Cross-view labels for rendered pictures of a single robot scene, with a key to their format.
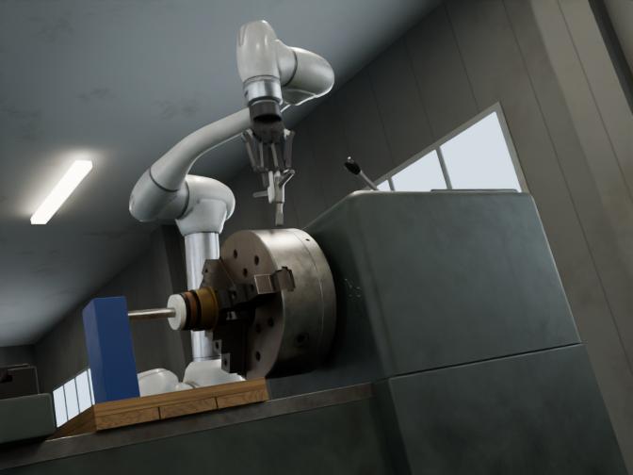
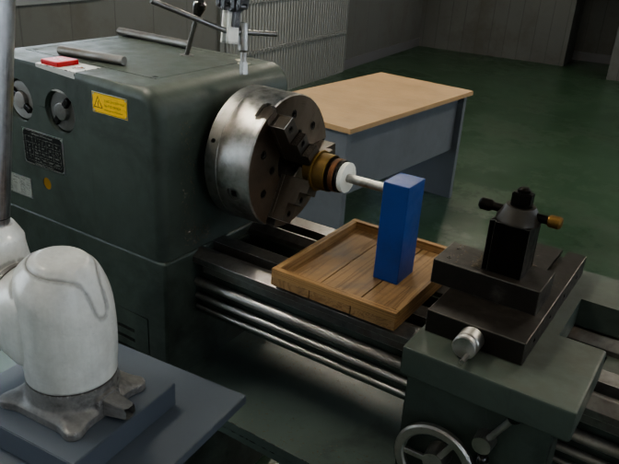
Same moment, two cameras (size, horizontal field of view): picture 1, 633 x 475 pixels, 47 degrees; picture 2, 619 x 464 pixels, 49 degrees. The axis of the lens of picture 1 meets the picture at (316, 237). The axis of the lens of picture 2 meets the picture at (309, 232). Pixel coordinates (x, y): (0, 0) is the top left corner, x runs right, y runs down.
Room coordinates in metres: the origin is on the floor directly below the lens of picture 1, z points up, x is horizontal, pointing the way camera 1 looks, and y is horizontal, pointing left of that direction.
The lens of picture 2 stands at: (1.99, 1.59, 1.59)
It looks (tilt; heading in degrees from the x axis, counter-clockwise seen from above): 24 degrees down; 248
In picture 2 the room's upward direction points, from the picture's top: 4 degrees clockwise
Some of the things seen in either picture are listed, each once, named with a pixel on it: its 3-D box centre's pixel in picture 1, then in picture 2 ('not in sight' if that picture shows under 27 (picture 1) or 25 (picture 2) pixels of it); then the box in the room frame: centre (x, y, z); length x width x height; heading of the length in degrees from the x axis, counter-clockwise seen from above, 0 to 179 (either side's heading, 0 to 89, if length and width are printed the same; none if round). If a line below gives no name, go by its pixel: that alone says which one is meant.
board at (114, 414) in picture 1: (150, 419); (371, 267); (1.33, 0.37, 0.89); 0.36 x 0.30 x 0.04; 36
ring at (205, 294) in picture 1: (201, 309); (325, 171); (1.41, 0.26, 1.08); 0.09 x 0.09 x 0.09; 36
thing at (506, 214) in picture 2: not in sight; (519, 213); (1.21, 0.68, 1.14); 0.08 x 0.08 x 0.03
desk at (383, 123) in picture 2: not in sight; (362, 155); (0.24, -1.90, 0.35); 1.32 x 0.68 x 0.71; 31
